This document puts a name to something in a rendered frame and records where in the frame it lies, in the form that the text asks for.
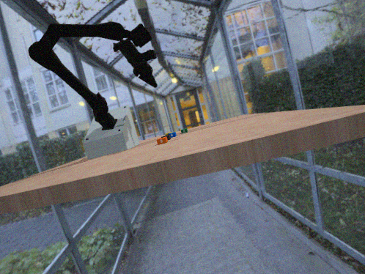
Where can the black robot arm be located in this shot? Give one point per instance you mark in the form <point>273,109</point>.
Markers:
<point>42,53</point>

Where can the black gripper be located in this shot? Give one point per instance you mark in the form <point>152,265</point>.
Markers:
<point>142,68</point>

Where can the orange block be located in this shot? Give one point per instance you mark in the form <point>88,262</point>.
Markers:
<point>162,140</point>

